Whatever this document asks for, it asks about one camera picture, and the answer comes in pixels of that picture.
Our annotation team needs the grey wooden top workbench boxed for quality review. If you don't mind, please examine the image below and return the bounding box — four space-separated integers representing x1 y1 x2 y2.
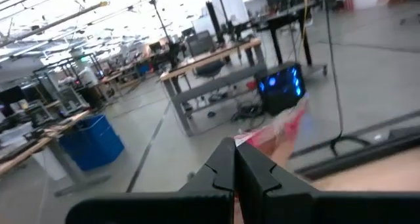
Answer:
0 108 112 198
159 36 266 138

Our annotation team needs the black office chair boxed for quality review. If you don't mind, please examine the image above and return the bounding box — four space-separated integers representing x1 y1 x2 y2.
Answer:
193 59 227 79

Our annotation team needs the black camera stand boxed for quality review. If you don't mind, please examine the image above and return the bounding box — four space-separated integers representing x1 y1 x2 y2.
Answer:
146 0 180 69

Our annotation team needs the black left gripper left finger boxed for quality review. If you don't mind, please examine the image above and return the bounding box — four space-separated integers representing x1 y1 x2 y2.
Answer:
65 137 236 224

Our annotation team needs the yellow hanging cable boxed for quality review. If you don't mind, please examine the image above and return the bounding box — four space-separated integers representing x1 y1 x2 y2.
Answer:
295 0 311 62

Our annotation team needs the black hanging cable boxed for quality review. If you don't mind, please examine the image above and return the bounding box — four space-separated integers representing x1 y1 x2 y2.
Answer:
323 0 371 158

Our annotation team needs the black metal table frame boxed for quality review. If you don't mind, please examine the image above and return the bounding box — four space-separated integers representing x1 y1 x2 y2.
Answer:
290 110 420 181

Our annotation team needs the blue bin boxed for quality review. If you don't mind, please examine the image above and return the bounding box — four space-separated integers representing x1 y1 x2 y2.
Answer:
58 114 125 172

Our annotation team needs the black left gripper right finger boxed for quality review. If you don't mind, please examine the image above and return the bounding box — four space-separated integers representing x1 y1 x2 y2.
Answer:
235 141 420 224

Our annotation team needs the red cracker packet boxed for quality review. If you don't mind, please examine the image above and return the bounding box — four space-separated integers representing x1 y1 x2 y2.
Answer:
233 97 310 166

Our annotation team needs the black table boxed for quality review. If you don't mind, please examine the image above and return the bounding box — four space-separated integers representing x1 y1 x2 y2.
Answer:
259 0 329 77

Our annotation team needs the black computer tower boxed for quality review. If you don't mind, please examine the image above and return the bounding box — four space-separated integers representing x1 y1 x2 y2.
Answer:
255 62 306 116

